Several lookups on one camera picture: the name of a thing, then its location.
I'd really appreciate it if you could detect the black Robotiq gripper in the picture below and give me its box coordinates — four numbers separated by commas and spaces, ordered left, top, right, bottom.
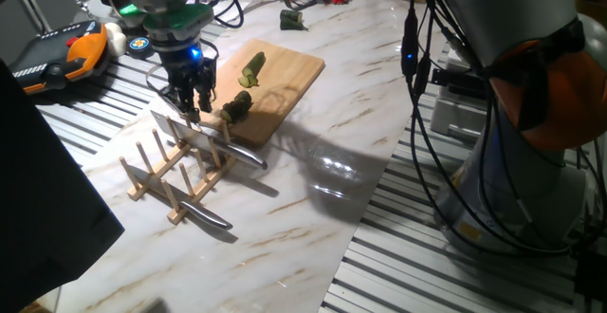
158, 45, 219, 123

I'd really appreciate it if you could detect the steel cleaver with metal handle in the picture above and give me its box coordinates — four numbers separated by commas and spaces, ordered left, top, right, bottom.
150, 109, 269, 171

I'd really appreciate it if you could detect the long cucumber piece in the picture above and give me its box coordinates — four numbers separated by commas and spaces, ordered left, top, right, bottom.
241, 50, 267, 78

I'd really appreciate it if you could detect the dark green cucumber end chunk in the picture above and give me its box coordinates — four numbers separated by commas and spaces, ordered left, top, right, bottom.
279, 9, 309, 32

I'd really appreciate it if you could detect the round black blue disc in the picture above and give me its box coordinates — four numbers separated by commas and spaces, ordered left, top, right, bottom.
125, 36, 156, 61

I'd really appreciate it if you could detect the wooden peg knife rack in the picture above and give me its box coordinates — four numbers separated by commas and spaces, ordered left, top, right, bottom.
118, 113, 238, 226

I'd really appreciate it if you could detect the white rounded object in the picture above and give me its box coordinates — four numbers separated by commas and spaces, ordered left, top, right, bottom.
103, 22, 128, 58

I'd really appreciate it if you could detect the pointed steel kitchen knife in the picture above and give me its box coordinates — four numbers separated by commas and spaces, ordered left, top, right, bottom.
126, 166, 234, 231

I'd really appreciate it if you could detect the black orange teach pendant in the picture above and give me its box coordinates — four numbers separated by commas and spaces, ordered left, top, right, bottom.
9, 20, 111, 96

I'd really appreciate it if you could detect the black computer monitor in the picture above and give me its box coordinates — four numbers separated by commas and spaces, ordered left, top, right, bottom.
0, 59, 125, 313

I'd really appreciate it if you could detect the wooden cutting board metal handle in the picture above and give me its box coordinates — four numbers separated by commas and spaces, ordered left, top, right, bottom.
196, 38, 327, 149

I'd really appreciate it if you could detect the aluminium frame post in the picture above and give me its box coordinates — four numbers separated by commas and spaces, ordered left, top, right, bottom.
4, 0, 52, 34

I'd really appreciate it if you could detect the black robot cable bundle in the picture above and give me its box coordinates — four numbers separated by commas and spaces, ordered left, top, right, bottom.
400, 0, 587, 257

